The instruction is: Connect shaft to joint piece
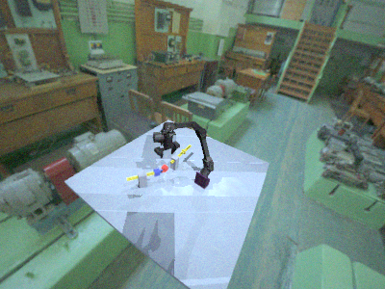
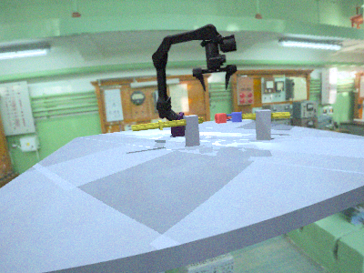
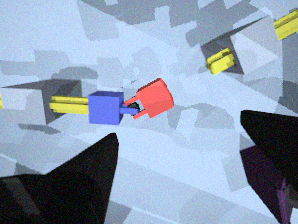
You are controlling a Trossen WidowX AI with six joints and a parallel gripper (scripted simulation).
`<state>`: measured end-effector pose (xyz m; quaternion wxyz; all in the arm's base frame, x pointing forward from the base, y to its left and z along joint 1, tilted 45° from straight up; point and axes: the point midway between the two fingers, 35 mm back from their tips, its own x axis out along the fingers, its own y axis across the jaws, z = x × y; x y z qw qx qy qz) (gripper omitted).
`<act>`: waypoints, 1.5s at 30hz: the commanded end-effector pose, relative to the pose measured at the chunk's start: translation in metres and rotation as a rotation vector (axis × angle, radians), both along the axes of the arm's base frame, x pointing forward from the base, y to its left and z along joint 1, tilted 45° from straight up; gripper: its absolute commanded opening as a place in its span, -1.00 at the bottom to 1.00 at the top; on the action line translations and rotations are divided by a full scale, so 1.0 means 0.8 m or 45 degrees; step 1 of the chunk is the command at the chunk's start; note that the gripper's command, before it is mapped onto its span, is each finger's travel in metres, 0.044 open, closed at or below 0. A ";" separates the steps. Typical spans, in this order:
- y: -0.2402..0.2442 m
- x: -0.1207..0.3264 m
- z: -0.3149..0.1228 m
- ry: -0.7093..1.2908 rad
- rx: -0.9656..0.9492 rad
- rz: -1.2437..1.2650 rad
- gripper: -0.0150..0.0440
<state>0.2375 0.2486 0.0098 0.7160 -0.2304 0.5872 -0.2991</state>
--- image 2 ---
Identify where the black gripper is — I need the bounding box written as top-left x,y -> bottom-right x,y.
192,53 -> 237,91

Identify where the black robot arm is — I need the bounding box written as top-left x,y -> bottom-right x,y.
152,24 -> 237,121

